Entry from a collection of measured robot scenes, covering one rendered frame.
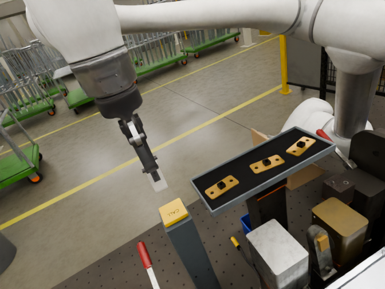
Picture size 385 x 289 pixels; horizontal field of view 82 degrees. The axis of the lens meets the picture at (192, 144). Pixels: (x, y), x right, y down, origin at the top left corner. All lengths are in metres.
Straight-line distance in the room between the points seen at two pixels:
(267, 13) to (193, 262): 0.64
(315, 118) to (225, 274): 0.76
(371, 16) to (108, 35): 0.49
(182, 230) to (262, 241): 0.18
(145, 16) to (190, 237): 0.52
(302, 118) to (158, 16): 0.83
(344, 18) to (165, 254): 0.99
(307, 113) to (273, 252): 0.77
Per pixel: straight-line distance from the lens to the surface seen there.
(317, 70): 3.42
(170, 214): 0.56
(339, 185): 0.66
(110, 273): 1.16
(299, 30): 0.67
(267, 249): 0.52
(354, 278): 0.64
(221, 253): 1.01
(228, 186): 0.57
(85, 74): 0.37
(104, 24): 0.35
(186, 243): 0.61
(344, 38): 0.63
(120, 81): 0.36
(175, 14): 0.53
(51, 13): 0.36
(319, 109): 1.17
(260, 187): 0.56
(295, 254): 0.52
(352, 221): 0.62
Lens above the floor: 1.56
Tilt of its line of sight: 32 degrees down
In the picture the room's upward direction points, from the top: 18 degrees counter-clockwise
